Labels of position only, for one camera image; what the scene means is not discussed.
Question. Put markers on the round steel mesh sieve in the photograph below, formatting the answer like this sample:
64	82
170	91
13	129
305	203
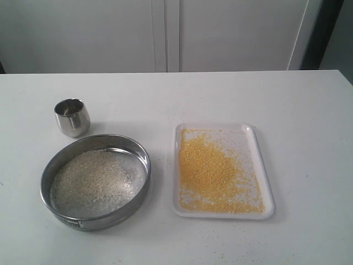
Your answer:
107	142

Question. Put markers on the stainless steel cup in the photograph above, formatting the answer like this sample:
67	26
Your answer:
72	117

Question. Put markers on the yellow and white grain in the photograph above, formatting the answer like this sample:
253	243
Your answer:
96	183

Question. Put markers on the clear plastic tray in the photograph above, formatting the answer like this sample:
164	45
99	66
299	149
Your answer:
258	164

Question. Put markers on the yellow millet grains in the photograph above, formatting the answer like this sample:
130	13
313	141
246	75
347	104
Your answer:
216	173

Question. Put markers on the white cabinet doors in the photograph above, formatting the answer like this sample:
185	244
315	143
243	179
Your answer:
154	36

